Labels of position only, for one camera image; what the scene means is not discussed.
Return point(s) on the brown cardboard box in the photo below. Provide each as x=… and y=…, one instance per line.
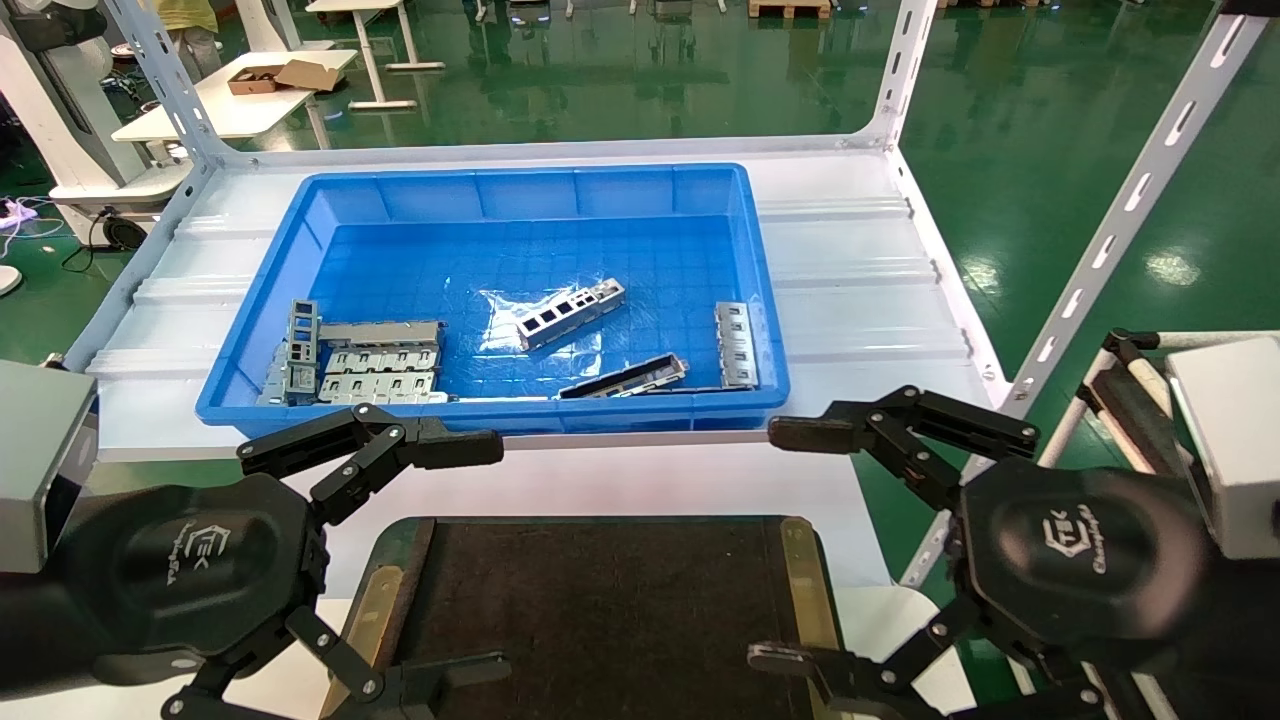
x=295, y=75

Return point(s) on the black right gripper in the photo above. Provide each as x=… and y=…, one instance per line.
x=1080, y=560

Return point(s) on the white work table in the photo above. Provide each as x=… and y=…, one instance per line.
x=375, y=60
x=230, y=105

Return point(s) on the perforated grey sheet metal part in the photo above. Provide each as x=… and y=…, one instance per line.
x=301, y=350

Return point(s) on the white metal shelf rack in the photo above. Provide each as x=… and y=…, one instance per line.
x=850, y=280

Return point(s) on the black caster wheel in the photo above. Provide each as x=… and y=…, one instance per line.
x=125, y=232

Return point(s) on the blue plastic bin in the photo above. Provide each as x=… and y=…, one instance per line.
x=520, y=195

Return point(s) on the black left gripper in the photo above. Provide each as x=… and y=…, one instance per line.
x=190, y=570

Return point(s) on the white tube trolley frame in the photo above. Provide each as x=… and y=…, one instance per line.
x=1130, y=400

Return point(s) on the dark metal channel part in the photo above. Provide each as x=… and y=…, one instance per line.
x=625, y=378

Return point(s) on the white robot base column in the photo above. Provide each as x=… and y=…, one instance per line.
x=60, y=110

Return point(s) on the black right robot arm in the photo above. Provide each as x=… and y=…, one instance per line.
x=1235, y=640

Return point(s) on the grey metal part square holes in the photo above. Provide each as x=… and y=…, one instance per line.
x=570, y=312

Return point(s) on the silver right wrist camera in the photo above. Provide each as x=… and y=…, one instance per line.
x=1235, y=440

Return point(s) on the person in yellow shirt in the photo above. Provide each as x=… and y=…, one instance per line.
x=188, y=15

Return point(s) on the wooden pallet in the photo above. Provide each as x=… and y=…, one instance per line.
x=790, y=8

